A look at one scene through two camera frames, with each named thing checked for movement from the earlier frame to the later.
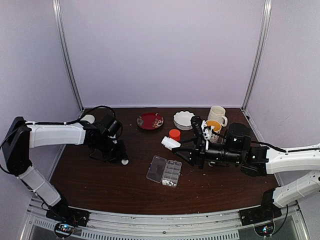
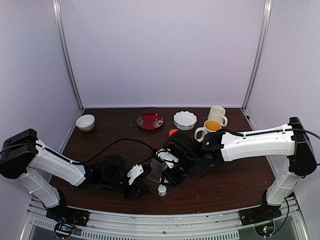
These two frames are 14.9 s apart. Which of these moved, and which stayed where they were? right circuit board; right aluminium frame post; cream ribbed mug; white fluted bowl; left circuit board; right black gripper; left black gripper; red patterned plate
Moved: right black gripper; left black gripper
Stayed: left circuit board; white fluted bowl; right aluminium frame post; red patterned plate; cream ribbed mug; right circuit board
